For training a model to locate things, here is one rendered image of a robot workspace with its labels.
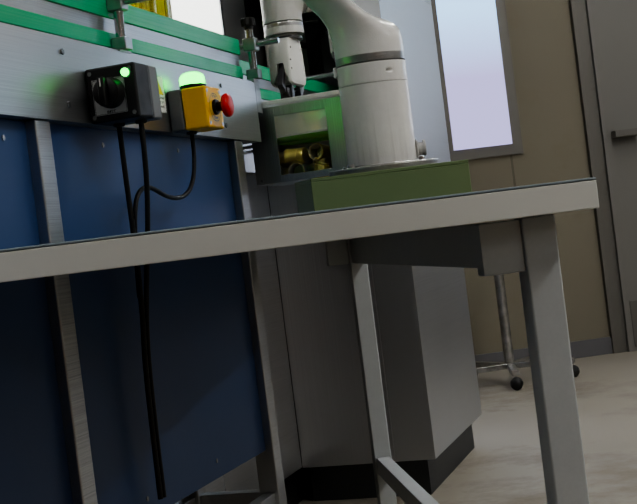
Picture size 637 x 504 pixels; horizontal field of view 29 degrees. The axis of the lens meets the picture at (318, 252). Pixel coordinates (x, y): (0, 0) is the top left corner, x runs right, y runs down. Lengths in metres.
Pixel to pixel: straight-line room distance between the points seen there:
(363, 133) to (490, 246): 0.73
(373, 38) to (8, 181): 0.74
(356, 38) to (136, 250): 0.89
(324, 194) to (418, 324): 1.36
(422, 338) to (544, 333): 1.91
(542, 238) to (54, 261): 0.55
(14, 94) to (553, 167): 4.61
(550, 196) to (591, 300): 4.73
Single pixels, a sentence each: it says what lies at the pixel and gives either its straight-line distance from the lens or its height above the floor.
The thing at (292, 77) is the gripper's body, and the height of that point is 1.06.
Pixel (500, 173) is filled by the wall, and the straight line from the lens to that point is 6.02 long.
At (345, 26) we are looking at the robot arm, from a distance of 2.15.
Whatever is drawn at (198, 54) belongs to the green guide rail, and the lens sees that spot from 2.35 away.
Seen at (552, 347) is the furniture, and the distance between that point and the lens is 1.47.
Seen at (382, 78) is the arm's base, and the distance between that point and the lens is 2.14.
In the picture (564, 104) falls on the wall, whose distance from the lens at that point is 6.14.
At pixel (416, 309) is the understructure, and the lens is 3.34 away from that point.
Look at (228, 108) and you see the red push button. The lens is 2.10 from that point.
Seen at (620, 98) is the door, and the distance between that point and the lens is 6.18.
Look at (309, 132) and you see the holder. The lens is 2.55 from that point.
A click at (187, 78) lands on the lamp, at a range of 2.13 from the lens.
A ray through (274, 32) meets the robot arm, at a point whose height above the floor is 1.16.
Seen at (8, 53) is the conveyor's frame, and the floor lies 1.01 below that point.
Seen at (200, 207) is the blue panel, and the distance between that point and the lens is 2.24.
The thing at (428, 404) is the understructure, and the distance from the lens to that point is 3.36.
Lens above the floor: 0.72
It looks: 1 degrees down
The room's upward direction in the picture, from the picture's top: 7 degrees counter-clockwise
